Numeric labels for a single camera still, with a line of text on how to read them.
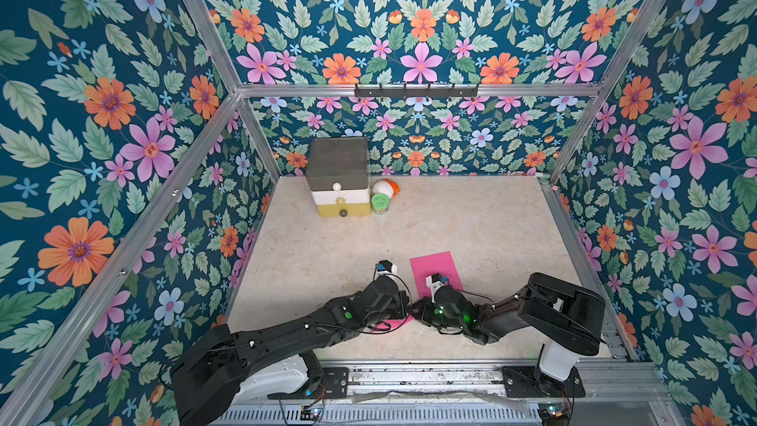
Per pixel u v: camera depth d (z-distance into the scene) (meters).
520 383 0.73
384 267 0.74
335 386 0.73
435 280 0.84
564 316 0.45
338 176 0.92
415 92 0.93
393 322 0.70
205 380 0.41
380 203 1.06
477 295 0.85
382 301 0.62
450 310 0.69
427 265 0.96
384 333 0.60
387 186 1.11
